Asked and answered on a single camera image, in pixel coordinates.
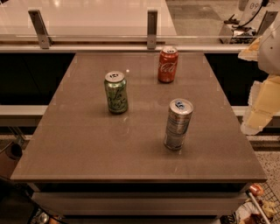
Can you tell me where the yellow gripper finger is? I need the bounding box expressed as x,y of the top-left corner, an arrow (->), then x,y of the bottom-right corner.
241,74 -> 280,136
238,38 -> 261,61

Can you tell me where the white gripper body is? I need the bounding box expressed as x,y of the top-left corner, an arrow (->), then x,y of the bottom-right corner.
258,21 -> 280,75

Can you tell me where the red coke can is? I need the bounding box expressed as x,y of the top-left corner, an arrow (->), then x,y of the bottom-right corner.
157,46 -> 179,83

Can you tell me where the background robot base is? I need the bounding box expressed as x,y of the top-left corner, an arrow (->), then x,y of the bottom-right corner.
219,0 -> 275,44

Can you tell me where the silver slim energy drink can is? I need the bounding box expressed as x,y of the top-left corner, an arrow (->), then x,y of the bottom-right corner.
164,98 -> 193,151

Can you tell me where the green LaCroix can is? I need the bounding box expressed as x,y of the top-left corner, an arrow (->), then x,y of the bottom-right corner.
104,71 -> 128,114

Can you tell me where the grey drawer front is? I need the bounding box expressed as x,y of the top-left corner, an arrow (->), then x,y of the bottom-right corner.
32,192 -> 247,216

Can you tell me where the right metal rail bracket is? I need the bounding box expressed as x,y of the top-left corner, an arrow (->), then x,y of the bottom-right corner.
256,10 -> 278,36

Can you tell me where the metal rail bracket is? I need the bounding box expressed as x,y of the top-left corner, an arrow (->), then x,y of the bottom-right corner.
256,10 -> 278,36
147,10 -> 158,50
28,10 -> 53,49

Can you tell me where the wire basket with snacks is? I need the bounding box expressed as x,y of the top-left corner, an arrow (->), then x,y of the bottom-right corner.
232,183 -> 280,224

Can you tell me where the middle metal rail bracket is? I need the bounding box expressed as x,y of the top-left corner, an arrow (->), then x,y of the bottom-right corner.
147,10 -> 158,50

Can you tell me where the left metal rail bracket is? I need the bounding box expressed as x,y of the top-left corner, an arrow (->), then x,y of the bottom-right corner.
28,10 -> 53,49

